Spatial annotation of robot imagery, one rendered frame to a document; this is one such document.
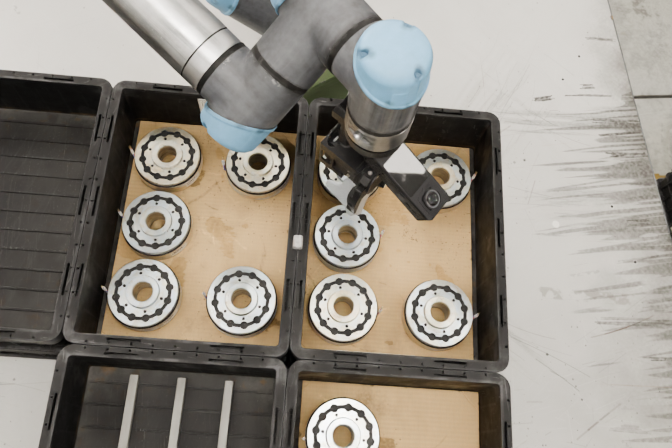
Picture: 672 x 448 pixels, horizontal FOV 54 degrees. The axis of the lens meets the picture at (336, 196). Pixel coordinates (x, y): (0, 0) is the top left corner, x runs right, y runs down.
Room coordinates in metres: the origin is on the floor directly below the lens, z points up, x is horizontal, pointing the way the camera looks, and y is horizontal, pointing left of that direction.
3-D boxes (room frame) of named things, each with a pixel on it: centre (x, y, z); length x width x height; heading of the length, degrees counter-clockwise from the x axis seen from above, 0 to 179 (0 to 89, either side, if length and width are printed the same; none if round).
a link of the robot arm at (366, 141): (0.36, -0.03, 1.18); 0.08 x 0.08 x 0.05
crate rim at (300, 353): (0.34, -0.10, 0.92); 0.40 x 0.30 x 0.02; 7
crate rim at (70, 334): (0.30, 0.19, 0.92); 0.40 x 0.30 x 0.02; 7
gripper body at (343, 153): (0.37, -0.02, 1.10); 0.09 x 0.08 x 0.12; 60
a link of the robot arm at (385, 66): (0.37, -0.03, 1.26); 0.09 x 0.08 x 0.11; 49
